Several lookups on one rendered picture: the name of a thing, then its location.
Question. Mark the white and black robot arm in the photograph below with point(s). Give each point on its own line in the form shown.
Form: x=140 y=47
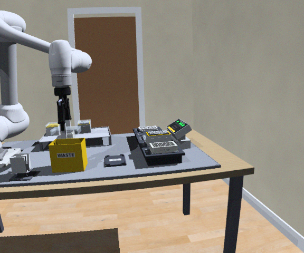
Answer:
x=63 y=60

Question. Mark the yellow waste bin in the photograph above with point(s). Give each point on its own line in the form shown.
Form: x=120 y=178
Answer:
x=67 y=155

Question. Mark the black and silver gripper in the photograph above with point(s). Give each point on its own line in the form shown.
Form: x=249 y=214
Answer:
x=63 y=115

